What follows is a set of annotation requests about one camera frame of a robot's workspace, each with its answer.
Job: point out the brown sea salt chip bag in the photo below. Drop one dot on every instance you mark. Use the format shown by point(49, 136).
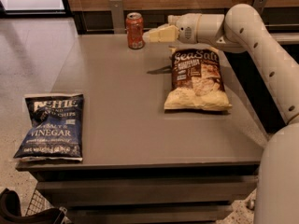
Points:
point(196, 81)

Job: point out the grey lower drawer front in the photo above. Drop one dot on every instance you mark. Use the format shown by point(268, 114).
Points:
point(152, 215)

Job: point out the left metal wall bracket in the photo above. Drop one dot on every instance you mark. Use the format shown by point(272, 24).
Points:
point(117, 14)

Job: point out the right metal wall bracket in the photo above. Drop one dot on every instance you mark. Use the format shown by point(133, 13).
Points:
point(259, 5)

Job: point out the grey upper drawer front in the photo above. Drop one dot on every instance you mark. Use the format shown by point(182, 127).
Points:
point(148, 190)

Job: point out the black white cylinder on floor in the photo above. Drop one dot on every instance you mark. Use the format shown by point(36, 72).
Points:
point(251, 204)

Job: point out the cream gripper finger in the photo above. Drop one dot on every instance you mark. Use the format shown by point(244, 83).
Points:
point(154, 34)
point(169, 34)

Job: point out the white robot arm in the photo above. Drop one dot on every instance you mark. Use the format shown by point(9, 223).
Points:
point(241, 29)

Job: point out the grey drawer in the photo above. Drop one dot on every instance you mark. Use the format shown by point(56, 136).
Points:
point(148, 190)
point(152, 215)

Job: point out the metal wall bracket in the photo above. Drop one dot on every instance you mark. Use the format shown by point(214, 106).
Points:
point(259, 5)
point(117, 14)

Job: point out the red coke can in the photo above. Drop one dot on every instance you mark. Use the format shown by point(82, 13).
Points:
point(134, 29)

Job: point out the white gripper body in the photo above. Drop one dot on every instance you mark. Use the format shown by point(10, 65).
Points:
point(185, 29)

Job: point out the blue Kettle chip bag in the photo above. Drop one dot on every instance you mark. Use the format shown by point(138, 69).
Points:
point(56, 131)

